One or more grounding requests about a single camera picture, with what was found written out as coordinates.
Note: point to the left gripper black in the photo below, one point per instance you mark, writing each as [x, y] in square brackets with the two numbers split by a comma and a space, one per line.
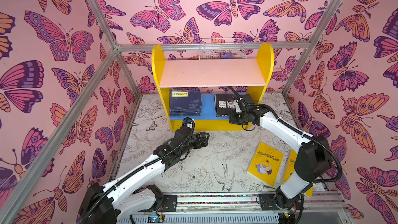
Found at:
[203, 143]

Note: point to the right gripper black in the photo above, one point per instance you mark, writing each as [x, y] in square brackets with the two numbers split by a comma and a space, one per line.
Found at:
[238, 117]

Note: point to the black wolf cover book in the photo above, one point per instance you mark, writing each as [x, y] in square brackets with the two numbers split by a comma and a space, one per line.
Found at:
[224, 104]

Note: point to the blue book Sunzi Bingfa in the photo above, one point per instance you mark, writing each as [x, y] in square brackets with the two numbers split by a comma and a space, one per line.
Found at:
[183, 116]

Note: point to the blue book Yijing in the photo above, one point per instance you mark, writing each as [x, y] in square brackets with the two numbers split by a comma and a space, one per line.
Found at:
[184, 114]

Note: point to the blue book Mengxi Bitan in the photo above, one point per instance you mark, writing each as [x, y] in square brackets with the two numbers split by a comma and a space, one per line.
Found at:
[184, 112]

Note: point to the blue book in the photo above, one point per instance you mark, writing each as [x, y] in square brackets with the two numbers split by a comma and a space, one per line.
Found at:
[191, 109]
[185, 99]

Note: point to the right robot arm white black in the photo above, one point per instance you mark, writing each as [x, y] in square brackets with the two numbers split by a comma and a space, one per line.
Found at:
[315, 161]

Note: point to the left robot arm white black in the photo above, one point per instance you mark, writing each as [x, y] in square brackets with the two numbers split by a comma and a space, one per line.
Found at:
[106, 203]

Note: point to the yellow shelf with blue board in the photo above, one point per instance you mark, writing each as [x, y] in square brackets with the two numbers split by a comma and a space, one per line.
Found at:
[255, 74]

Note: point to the yellow book with orange figure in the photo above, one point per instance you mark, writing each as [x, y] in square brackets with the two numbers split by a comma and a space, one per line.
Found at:
[266, 163]

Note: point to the yellow book with cartoon face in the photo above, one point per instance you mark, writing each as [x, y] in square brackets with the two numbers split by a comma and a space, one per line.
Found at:
[290, 169]

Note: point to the green circuit board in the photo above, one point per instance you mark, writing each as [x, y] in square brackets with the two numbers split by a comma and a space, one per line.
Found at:
[155, 219]

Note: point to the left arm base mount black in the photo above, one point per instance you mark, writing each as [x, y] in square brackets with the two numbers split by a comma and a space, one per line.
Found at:
[167, 203]

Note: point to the aluminium rail front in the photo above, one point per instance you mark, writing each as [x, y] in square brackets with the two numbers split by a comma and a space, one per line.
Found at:
[323, 201]

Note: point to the clear wire basket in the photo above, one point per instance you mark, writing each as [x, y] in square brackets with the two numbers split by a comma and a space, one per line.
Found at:
[217, 48]

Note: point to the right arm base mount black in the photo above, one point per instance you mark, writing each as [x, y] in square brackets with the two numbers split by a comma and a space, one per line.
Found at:
[273, 200]

